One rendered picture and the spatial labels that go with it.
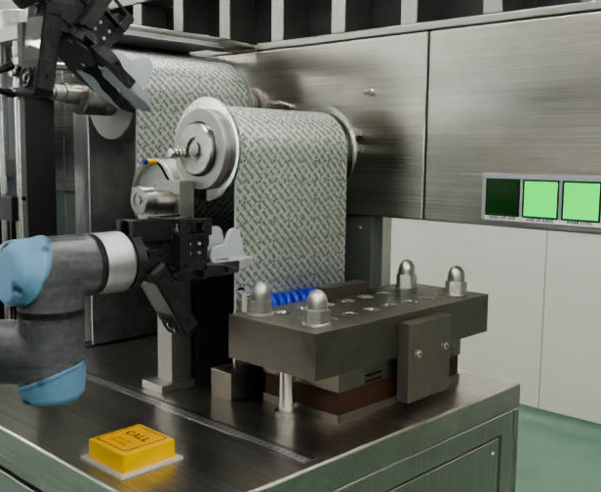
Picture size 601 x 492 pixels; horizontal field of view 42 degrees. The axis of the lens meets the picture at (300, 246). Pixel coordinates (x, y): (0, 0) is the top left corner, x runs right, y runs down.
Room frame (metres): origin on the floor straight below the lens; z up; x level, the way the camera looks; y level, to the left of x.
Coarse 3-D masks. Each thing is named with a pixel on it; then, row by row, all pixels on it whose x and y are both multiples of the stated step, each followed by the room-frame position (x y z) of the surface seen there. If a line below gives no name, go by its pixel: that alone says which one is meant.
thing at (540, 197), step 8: (528, 184) 1.12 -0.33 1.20; (536, 184) 1.11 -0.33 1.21; (544, 184) 1.10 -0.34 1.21; (552, 184) 1.10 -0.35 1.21; (528, 192) 1.12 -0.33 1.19; (536, 192) 1.11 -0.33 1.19; (544, 192) 1.10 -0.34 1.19; (552, 192) 1.10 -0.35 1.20; (528, 200) 1.12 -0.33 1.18; (536, 200) 1.11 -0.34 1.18; (544, 200) 1.10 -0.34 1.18; (552, 200) 1.10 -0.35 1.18; (528, 208) 1.12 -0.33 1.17; (536, 208) 1.11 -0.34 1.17; (544, 208) 1.10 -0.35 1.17; (552, 208) 1.09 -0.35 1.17; (536, 216) 1.11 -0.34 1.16; (544, 216) 1.10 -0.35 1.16; (552, 216) 1.09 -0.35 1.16
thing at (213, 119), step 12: (204, 108) 1.11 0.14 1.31; (192, 120) 1.13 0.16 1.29; (204, 120) 1.11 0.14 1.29; (216, 120) 1.10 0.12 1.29; (180, 132) 1.15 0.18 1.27; (216, 132) 1.09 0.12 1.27; (228, 132) 1.09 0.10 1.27; (228, 144) 1.09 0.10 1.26; (216, 156) 1.09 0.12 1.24; (228, 156) 1.09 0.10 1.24; (180, 168) 1.15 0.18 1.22; (216, 168) 1.10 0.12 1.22; (192, 180) 1.13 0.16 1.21; (204, 180) 1.11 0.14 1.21; (216, 180) 1.10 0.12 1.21
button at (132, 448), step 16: (112, 432) 0.86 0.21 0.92; (128, 432) 0.86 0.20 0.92; (144, 432) 0.86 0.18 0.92; (96, 448) 0.84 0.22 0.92; (112, 448) 0.82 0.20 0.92; (128, 448) 0.82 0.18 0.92; (144, 448) 0.82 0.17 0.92; (160, 448) 0.83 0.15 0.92; (112, 464) 0.81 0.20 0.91; (128, 464) 0.80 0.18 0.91; (144, 464) 0.82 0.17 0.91
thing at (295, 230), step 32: (256, 192) 1.12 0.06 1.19; (288, 192) 1.16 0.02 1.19; (320, 192) 1.21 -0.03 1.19; (256, 224) 1.12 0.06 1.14; (288, 224) 1.16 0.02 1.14; (320, 224) 1.22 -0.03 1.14; (256, 256) 1.12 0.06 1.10; (288, 256) 1.16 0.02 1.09; (320, 256) 1.22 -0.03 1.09; (288, 288) 1.17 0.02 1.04
